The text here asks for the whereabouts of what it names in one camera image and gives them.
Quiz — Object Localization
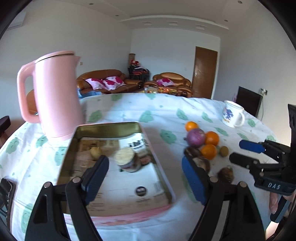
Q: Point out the black smartphone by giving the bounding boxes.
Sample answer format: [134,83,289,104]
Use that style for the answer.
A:
[0,178,16,231]

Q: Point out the long brown leather sofa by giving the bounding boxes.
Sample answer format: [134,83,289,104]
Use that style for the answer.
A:
[77,69,144,94]

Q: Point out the black television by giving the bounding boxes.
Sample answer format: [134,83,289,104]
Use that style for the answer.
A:
[235,86,263,117]

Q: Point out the dark round stool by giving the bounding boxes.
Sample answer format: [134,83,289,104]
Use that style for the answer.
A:
[0,116,11,137]

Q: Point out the small yellow-green longan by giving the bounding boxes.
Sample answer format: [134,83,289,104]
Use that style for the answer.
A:
[219,146,229,157]

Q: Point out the yellow fruit front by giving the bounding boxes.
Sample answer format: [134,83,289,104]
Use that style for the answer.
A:
[90,147,101,160]

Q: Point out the brown wrinkled fruit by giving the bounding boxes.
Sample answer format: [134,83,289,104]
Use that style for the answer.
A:
[218,167,234,184]

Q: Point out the purple passion fruit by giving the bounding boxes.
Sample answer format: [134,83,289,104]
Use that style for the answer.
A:
[186,128,206,148]

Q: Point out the stacked chairs in corner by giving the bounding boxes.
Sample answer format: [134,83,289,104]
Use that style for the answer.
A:
[128,60,150,82]

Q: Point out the orange wooden chair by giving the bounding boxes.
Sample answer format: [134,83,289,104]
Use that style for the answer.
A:
[26,90,38,114]

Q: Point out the blue clothes pile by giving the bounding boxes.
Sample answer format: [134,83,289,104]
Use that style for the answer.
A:
[77,89,102,99]

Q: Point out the right hand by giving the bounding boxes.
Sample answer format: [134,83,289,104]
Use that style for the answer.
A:
[269,192,295,214]

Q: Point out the pink metal tin box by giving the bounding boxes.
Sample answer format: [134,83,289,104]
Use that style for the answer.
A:
[54,121,175,227]

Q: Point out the coffee table with items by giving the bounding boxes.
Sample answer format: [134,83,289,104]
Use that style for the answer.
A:
[137,87,178,96]

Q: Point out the small orange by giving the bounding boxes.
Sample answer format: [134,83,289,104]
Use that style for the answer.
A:
[185,121,199,132]

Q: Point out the white cartoon mug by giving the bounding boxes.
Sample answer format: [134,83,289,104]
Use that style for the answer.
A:
[222,100,245,128]

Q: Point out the pink electric kettle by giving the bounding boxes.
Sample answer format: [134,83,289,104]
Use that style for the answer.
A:
[16,51,84,140]

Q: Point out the wall air conditioner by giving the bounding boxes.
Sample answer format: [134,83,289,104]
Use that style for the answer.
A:
[7,11,27,31]

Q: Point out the brown leather armchair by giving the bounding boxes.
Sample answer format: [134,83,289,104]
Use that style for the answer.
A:
[144,72,193,97]

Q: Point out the brown wooden door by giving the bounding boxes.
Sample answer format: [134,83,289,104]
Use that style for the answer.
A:
[192,47,218,99]

